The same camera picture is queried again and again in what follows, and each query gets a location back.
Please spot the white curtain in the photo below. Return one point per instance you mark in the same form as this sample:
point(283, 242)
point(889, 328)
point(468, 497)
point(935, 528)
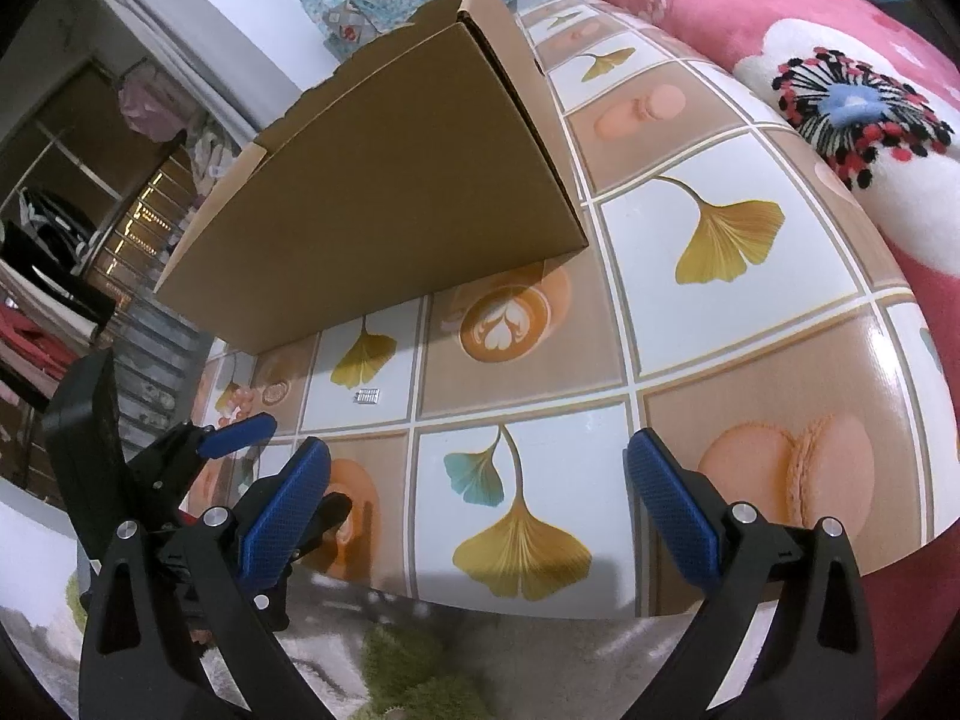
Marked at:
point(187, 37)

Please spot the pink hanging garment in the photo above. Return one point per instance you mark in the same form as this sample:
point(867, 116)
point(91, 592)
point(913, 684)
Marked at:
point(146, 101)

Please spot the green white shaggy rug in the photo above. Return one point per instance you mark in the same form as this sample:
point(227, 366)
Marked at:
point(420, 660)

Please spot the brown cardboard box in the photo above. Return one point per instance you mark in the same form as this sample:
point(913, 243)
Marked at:
point(375, 202)

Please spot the dark hanging clothes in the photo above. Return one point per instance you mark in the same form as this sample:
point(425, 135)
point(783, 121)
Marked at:
point(45, 240)

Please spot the red hanging garment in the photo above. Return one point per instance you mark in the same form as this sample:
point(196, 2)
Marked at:
point(30, 345)

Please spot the pink floral blanket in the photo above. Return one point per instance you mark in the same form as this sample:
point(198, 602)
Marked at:
point(750, 15)

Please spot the silver rhinestone bar charm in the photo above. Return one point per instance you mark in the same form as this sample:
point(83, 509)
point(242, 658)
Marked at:
point(367, 396)

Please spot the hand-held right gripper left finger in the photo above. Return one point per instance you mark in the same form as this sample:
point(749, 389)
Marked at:
point(289, 517)

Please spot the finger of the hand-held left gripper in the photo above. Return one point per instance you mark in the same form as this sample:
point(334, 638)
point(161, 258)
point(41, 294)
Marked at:
point(330, 517)
point(240, 435)

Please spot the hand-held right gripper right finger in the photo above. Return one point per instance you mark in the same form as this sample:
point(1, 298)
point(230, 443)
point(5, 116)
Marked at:
point(675, 517)

